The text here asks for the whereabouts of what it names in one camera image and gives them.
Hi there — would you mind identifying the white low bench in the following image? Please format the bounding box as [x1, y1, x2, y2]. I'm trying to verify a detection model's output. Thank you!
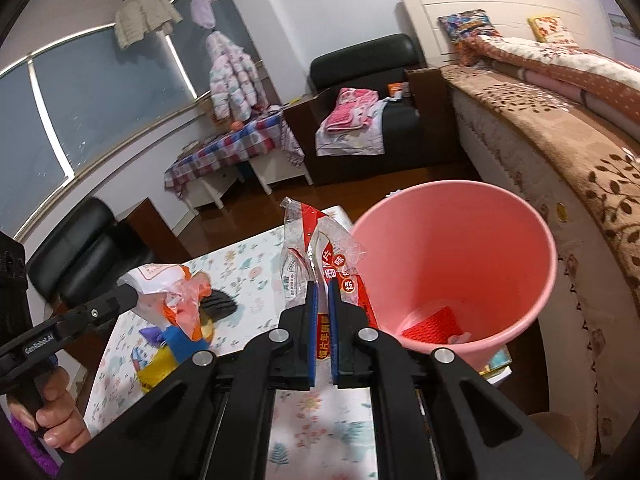
[180, 152, 314, 212]

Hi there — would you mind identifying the black leather armchair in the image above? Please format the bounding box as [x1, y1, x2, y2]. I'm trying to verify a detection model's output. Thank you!
[282, 34, 472, 187]
[26, 196, 192, 312]

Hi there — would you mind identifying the white orange plastic bag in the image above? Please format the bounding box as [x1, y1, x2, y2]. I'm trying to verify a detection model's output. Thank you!
[117, 263, 216, 343]

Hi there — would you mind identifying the white bed headboard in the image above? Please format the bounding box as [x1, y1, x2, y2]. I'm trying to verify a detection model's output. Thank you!
[399, 0, 617, 69]

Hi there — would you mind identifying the black ribbed object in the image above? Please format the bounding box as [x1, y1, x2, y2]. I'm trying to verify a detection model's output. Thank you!
[200, 287, 239, 322]

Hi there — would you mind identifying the colourful patterned pillow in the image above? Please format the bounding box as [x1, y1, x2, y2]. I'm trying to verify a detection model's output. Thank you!
[438, 9, 501, 44]

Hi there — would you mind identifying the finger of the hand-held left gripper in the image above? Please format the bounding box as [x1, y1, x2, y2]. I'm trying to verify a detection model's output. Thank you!
[47, 284, 140, 342]

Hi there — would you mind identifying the blue plastic wrapper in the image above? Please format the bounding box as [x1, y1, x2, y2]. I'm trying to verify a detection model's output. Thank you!
[139, 325, 211, 362]

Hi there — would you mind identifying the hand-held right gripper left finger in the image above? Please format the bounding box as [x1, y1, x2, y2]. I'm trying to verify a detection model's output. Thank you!
[60, 282, 317, 480]

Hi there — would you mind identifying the pale floral folded cloth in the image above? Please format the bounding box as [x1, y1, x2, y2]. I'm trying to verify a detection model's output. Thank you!
[315, 100, 389, 157]

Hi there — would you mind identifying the clear red printed plastic wrapper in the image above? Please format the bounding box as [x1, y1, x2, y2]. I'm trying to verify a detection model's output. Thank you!
[280, 197, 382, 335]

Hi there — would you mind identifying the pink white puffer jacket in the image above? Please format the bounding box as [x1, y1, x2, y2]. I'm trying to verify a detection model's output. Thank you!
[207, 32, 269, 121]

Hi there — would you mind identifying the orange floral quilt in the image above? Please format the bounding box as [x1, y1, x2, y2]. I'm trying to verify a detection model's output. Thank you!
[457, 35, 640, 134]

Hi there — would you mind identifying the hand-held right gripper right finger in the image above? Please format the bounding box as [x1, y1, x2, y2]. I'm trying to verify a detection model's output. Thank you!
[329, 282, 585, 480]

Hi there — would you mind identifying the beige knitted hanging garment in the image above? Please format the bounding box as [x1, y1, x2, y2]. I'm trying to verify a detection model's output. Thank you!
[114, 0, 184, 50]

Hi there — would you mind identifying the purple hanging garment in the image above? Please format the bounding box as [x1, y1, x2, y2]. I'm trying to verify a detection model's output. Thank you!
[190, 0, 221, 31]

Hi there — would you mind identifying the pink plastic bucket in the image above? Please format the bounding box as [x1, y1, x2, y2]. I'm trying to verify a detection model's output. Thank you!
[348, 180, 558, 368]

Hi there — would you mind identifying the large curved window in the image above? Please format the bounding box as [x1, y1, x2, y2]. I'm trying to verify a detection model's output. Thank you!
[0, 0, 262, 241]

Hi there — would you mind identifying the brown leaf pattern bedspread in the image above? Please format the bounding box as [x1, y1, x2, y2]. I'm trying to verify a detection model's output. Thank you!
[442, 65, 640, 461]

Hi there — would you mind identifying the person's left hand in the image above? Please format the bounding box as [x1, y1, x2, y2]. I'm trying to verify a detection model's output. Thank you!
[7, 365, 92, 454]

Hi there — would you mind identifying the person's left forearm purple sleeve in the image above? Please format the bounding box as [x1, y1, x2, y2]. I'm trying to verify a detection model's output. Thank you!
[9, 417, 67, 477]

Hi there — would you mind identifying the red flat packet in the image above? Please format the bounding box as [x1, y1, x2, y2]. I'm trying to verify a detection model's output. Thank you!
[400, 306, 464, 345]

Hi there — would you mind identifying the colourful book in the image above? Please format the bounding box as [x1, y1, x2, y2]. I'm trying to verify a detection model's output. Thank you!
[477, 345, 514, 387]

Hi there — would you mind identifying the yellow foam fruit net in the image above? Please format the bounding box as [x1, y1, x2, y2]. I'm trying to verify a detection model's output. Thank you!
[136, 347, 177, 395]

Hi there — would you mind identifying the plaid patchwork cloth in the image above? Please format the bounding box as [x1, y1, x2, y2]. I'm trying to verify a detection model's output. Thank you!
[165, 107, 306, 197]

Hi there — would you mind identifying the yellow red floral pillow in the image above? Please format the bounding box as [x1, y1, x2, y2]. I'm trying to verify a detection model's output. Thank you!
[527, 15, 576, 44]

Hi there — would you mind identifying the pink folded garment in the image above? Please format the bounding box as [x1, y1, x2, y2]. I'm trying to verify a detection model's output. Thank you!
[324, 87, 380, 134]

